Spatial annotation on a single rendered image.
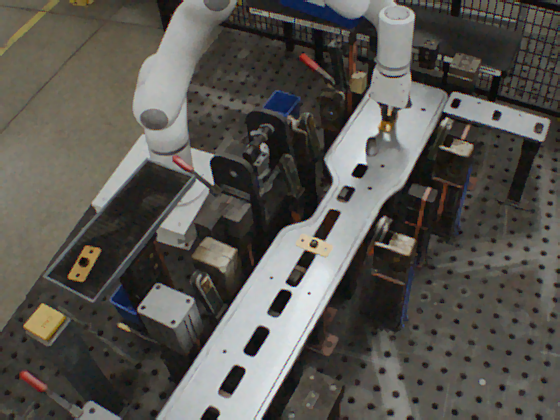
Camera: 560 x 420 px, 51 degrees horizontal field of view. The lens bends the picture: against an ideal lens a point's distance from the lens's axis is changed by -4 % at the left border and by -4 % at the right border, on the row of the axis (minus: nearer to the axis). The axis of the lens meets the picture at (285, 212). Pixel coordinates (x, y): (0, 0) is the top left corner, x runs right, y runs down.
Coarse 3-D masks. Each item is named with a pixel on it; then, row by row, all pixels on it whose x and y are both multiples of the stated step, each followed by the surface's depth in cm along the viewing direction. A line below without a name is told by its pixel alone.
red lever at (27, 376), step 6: (24, 372) 110; (30, 372) 110; (24, 378) 109; (30, 378) 110; (36, 378) 110; (30, 384) 110; (36, 384) 110; (42, 384) 110; (42, 390) 110; (48, 390) 111; (48, 396) 111; (54, 396) 111; (60, 402) 111; (66, 402) 112; (66, 408) 111; (72, 408) 111; (78, 408) 111; (72, 414) 111; (78, 414) 111
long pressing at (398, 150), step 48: (432, 96) 172; (336, 144) 162; (384, 144) 161; (336, 192) 151; (384, 192) 150; (288, 240) 143; (336, 240) 142; (288, 288) 134; (336, 288) 134; (240, 336) 127; (288, 336) 127; (192, 384) 121; (240, 384) 120
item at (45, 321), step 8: (40, 312) 115; (48, 312) 115; (56, 312) 115; (32, 320) 114; (40, 320) 114; (48, 320) 114; (56, 320) 114; (32, 328) 113; (40, 328) 113; (48, 328) 113; (56, 328) 114; (40, 336) 112; (48, 336) 112
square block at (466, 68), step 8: (456, 56) 174; (464, 56) 174; (456, 64) 172; (464, 64) 172; (472, 64) 172; (480, 64) 174; (448, 72) 173; (456, 72) 172; (464, 72) 171; (472, 72) 169; (448, 80) 175; (456, 80) 174; (464, 80) 173; (472, 80) 171; (448, 88) 178; (456, 88) 176; (464, 88) 175; (472, 88) 177; (472, 96) 183; (456, 104) 181; (456, 120) 187
